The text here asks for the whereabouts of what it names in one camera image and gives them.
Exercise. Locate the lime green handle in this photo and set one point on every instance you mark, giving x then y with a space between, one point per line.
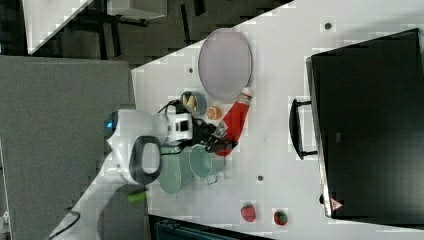
137 197

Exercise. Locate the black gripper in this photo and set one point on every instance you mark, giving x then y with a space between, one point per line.
207 134

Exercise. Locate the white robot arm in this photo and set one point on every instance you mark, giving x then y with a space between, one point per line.
135 138

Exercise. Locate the grey round plate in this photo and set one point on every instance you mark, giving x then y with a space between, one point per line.
225 64

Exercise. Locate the blue bowl with banana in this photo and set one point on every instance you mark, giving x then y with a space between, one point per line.
194 102

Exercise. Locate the orange half toy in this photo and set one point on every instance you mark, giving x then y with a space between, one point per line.
214 113

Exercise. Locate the black toaster oven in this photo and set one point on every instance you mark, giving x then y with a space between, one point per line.
368 114

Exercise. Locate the green metal cup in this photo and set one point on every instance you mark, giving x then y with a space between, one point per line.
206 165

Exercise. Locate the red ketchup bottle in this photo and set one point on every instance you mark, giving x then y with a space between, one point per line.
235 118

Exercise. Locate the red tomato toy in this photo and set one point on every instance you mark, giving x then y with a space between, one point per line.
280 218

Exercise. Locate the green oval colander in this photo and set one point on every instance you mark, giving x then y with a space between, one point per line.
176 173

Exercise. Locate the red strawberry toy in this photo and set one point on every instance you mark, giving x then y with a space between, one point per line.
248 213

